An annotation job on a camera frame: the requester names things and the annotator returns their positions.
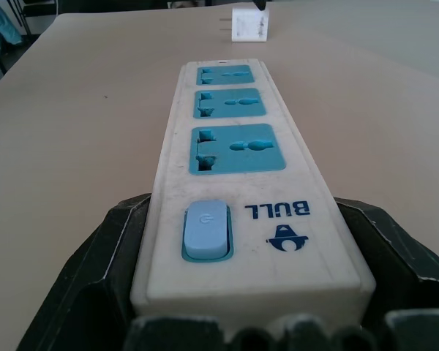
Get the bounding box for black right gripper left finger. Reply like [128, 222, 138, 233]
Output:
[16, 192, 154, 351]

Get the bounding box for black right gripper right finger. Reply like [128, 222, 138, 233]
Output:
[331, 196, 439, 318]

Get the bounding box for white charger plug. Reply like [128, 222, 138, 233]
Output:
[219, 4, 271, 44]

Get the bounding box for white power strip blue sockets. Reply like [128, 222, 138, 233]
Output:
[130, 58, 376, 320]

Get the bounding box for blue cloth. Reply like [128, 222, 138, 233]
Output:
[0, 7, 23, 52]

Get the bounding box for black chair frame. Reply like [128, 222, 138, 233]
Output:
[0, 0, 61, 80]

